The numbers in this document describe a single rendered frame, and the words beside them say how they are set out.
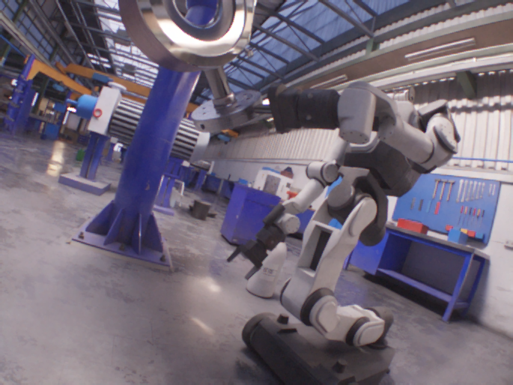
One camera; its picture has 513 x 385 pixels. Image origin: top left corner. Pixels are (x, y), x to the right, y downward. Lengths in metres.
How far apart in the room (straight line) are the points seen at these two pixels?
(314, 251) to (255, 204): 2.41
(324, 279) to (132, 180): 1.53
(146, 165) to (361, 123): 1.68
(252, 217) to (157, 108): 1.87
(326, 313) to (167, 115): 1.67
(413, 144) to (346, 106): 0.18
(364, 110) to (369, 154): 0.39
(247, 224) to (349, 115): 2.87
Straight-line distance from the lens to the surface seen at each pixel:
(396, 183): 0.98
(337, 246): 0.83
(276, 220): 1.02
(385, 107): 0.61
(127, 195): 2.04
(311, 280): 0.86
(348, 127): 0.52
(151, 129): 2.02
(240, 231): 3.30
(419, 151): 0.65
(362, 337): 1.18
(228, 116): 0.66
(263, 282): 1.95
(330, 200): 0.90
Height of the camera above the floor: 0.70
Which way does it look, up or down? level
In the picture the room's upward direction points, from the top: 18 degrees clockwise
